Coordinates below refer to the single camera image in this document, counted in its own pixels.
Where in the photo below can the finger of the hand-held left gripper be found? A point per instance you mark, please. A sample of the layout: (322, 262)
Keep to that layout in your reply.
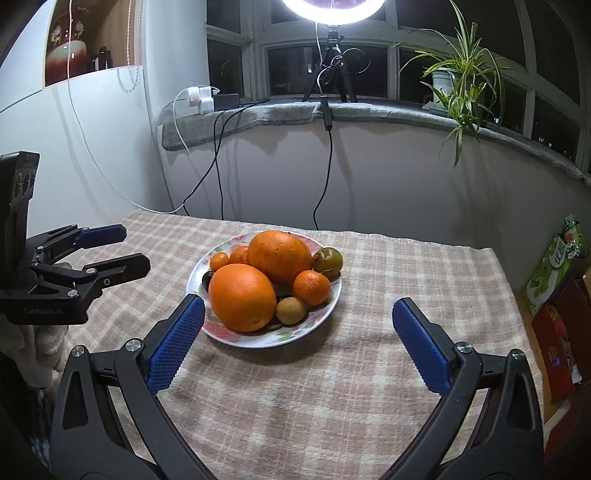
(124, 270)
(101, 234)

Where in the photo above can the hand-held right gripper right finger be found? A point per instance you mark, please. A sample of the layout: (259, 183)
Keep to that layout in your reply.
(422, 350)

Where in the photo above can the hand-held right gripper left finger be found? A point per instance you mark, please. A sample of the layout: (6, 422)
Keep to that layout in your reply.
(175, 346)

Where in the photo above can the large smooth orange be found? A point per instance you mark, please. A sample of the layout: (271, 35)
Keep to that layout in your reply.
(242, 297)

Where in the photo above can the tiny orange kumquat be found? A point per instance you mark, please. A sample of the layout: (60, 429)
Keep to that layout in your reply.
(219, 261)

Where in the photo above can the white floral plate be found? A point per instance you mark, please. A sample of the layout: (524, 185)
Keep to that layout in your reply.
(318, 318)

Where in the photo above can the small tangerine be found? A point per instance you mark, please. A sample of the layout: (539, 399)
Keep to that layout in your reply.
(311, 287)
(239, 255)

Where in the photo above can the tan longan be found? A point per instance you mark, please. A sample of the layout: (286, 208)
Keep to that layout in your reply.
(291, 310)

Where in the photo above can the green-brown round fruit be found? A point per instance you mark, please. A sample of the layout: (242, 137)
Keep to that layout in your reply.
(328, 261)

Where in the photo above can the large speckled orange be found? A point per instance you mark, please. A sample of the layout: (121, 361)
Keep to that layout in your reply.
(279, 254)

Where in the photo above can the person's left hand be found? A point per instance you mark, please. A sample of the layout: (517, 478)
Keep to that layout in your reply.
(41, 350)

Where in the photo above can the checkered tablecloth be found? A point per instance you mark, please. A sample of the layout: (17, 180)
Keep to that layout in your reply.
(323, 392)

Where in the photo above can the red cardboard box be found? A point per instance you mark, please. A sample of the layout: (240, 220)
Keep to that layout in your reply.
(565, 429)
(554, 350)

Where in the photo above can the green printed bag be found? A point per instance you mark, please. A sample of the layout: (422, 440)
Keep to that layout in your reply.
(549, 272)

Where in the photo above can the red and white vase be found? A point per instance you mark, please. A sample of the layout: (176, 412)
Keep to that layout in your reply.
(64, 60)

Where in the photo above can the blue striped cloth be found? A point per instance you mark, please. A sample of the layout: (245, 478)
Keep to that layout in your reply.
(44, 429)

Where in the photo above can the dark bottle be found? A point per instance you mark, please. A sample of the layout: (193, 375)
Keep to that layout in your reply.
(101, 60)

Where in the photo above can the black power adapter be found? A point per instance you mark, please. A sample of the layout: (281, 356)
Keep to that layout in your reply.
(226, 101)

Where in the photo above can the wooden shelf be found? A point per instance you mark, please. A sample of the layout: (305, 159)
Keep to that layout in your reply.
(115, 37)

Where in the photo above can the grey windowsill cloth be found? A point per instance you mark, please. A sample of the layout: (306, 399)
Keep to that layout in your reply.
(286, 113)

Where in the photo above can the white plant pot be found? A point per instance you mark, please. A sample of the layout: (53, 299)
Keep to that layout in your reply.
(441, 85)

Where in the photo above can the spider plant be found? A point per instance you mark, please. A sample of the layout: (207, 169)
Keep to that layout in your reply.
(466, 78)

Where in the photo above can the white window frame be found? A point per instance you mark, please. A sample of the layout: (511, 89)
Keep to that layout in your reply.
(259, 69)

